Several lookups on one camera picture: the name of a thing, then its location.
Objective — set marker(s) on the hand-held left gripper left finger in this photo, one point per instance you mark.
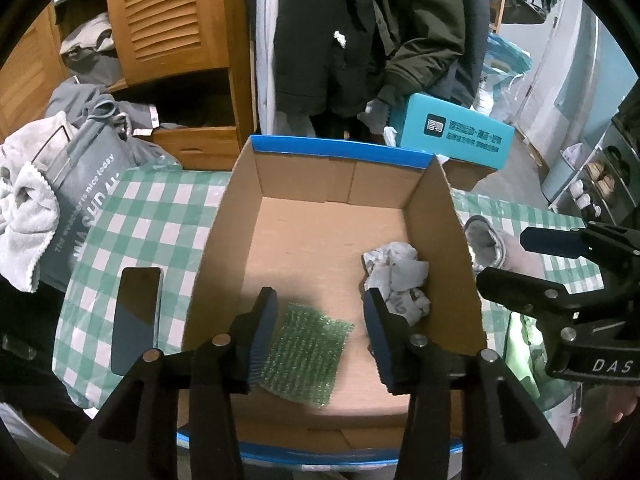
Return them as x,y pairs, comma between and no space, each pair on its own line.
267,320

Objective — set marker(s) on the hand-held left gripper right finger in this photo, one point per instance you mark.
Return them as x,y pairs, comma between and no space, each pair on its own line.
375,330

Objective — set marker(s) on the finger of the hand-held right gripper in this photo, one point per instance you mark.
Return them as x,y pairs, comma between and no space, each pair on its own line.
515,290
550,242

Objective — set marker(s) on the grey fleece sock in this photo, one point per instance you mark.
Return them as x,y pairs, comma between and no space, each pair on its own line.
515,255

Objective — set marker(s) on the green mesh scrubber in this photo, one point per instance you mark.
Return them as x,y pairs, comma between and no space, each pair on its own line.
310,355

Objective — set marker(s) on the grey cloth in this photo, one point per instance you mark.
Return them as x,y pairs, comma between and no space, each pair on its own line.
400,270

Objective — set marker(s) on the cardboard box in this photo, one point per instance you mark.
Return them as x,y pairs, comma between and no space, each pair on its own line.
310,240

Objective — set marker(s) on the person's right hand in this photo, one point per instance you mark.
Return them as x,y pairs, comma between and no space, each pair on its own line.
624,405

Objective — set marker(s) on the shoe rack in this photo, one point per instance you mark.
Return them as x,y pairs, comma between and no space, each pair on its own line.
625,160

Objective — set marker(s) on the black smartphone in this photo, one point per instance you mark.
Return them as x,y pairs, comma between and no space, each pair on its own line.
135,320

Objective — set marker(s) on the teal box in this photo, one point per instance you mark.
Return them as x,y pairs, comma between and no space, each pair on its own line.
460,135

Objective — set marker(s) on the green white checkered tablecloth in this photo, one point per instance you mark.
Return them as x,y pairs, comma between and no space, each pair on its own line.
130,220

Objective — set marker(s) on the blue plastic bag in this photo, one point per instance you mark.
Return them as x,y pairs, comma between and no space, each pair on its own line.
500,60

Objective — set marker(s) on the wooden wardrobe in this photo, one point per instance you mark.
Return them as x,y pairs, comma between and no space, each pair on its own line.
240,105

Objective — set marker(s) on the light grey glove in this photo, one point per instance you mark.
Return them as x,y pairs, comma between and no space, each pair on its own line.
375,112

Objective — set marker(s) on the grey printed tote bag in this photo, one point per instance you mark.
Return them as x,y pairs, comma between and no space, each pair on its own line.
85,195

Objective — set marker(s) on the dark cloth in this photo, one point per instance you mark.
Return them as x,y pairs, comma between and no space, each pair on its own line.
25,350

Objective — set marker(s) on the olive jacket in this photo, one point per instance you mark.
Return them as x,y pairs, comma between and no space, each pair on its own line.
425,20

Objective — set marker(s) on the white hanging garment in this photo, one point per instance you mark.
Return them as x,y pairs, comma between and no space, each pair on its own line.
265,60

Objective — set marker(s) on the white towel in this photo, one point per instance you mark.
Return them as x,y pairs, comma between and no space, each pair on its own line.
25,210

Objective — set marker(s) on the black coat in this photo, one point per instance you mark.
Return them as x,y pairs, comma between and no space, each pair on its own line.
310,35

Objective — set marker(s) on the white paper scrap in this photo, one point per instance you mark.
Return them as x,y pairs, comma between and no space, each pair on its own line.
340,39

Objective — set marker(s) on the grey hoodie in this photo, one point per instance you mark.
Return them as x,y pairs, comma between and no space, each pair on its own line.
75,97

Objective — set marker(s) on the folded grey clothes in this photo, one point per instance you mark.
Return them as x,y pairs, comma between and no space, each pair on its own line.
90,55

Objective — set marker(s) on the wooden louvered door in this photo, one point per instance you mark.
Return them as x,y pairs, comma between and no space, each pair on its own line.
165,10

